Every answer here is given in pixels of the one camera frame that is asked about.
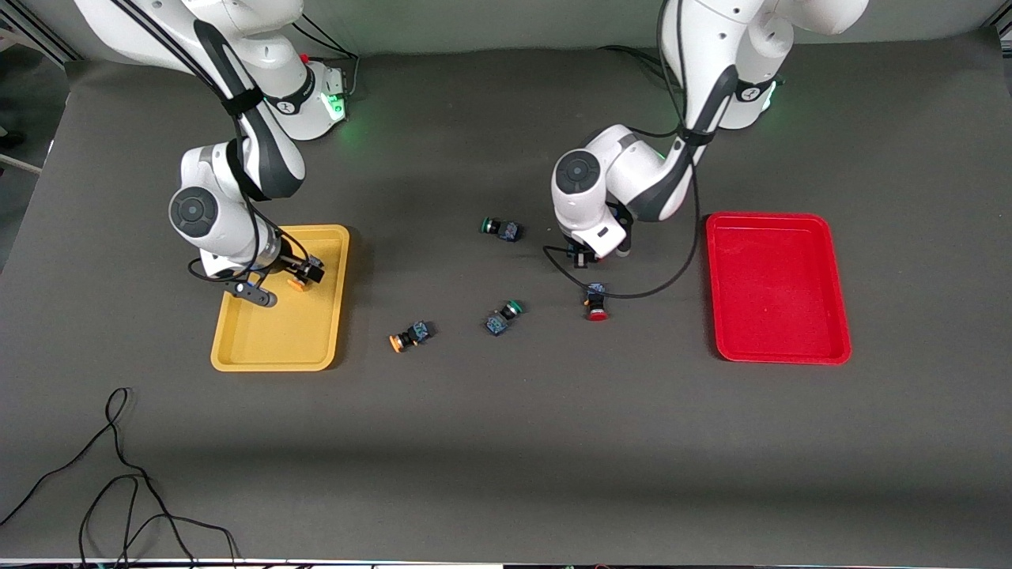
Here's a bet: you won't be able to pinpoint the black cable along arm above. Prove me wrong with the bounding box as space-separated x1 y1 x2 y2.
542 0 704 301
111 0 313 287

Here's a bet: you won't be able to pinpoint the loose thin black cable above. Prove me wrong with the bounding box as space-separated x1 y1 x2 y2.
0 386 240 569

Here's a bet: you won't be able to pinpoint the yellow plastic tray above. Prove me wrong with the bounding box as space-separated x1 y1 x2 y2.
210 224 351 372

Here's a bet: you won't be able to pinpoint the black arm base cables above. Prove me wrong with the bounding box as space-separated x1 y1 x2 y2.
597 45 671 80
293 12 361 104

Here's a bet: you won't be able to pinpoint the black right arm base cables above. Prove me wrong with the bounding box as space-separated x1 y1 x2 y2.
293 12 361 104

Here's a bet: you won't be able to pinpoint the black cable along right arm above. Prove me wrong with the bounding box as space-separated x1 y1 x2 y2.
111 0 313 287

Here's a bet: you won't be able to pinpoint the black left arm base cables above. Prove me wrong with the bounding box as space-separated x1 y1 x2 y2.
597 45 671 80

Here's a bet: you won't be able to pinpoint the red plastic tray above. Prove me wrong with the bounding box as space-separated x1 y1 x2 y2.
705 212 853 366

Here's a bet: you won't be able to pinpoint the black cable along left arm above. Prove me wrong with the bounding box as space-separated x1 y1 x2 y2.
542 0 704 301

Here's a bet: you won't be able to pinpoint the grey metal frame rail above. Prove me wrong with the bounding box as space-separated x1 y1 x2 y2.
0 8 80 64

